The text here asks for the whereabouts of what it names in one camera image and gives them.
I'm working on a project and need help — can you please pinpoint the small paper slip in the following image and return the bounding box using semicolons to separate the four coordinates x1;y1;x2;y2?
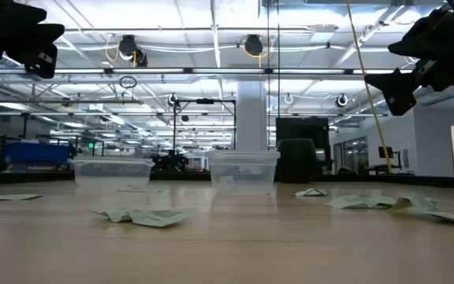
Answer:
294;188;329;198

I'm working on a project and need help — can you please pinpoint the long curled printed paper slip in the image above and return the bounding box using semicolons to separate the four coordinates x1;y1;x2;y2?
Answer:
388;196;454;227

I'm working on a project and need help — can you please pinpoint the black cabinet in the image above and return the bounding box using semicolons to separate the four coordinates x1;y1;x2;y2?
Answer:
275;117;330;171

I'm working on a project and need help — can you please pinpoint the white building column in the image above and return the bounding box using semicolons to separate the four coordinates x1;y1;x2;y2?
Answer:
236;80;268;151

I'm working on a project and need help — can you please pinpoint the blue bin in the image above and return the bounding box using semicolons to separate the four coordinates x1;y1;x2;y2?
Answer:
5;141;70;165

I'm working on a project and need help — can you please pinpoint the hanging black cable loop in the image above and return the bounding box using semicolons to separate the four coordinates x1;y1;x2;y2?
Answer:
118;75;138;90

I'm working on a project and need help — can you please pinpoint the black ceiling cable reel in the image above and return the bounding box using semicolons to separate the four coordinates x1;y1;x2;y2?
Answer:
244;34;264;56
118;34;148;67

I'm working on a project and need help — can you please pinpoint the white paper slip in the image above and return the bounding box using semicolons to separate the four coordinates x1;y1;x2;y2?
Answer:
0;193;43;201

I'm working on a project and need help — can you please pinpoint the dark cylindrical bin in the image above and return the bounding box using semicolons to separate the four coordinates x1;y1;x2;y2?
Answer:
276;138;318;184

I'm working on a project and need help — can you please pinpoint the black metal frame rig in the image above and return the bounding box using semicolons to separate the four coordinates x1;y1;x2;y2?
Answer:
173;98;237;163

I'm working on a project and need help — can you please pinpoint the wide shallow clear plastic container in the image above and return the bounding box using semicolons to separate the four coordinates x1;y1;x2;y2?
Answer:
72;157;155;187

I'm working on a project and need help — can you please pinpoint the wide paper slip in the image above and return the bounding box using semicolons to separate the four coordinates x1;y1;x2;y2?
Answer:
326;194;397;210

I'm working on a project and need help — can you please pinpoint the monitor on stand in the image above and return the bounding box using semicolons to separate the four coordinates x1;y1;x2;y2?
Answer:
377;146;403;171

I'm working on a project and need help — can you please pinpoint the yellow slanted pole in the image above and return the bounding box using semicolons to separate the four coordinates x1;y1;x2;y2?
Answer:
346;0;393;174

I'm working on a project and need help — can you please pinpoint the tall clear plastic container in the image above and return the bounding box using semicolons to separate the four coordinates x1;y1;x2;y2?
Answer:
206;150;281;195

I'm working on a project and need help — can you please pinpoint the crumpled printed paper slip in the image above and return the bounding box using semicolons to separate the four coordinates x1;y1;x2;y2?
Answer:
88;207;199;228

